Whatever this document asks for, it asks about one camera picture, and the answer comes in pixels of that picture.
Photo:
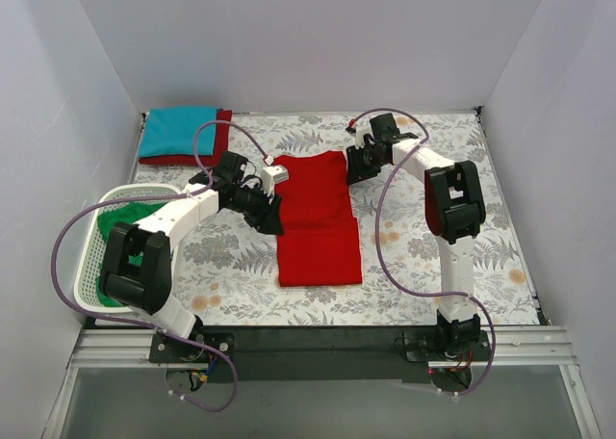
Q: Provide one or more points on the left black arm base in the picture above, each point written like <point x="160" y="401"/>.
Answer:
<point x="194" y="361"/>

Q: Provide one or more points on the aluminium rail frame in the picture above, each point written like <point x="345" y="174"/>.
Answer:
<point x="326" y="382"/>

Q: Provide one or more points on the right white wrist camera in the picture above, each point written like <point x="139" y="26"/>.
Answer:
<point x="362" y="134"/>

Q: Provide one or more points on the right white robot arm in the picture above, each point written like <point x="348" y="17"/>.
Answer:
<point x="454" y="212"/>

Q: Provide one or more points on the folded teal t-shirt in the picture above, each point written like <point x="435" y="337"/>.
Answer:
<point x="170" y="131"/>

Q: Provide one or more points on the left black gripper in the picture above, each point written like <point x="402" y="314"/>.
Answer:
<point x="263" y="213"/>

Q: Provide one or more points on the white plastic laundry basket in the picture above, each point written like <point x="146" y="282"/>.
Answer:
<point x="85" y="283"/>

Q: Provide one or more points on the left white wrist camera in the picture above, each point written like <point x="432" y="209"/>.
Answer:
<point x="271" y="176"/>

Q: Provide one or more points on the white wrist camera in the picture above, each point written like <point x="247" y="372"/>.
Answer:
<point x="362" y="134"/>
<point x="271" y="176"/>

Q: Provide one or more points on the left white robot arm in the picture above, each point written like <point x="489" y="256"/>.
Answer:
<point x="137" y="266"/>

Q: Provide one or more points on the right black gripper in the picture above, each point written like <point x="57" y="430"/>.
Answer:
<point x="359" y="159"/>

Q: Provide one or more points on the green t-shirt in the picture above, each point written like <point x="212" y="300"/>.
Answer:
<point x="128" y="213"/>

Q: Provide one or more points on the folded dark red t-shirt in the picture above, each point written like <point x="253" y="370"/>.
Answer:
<point x="211" y="143"/>

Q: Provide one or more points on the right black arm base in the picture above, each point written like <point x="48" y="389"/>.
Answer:
<point x="455" y="345"/>

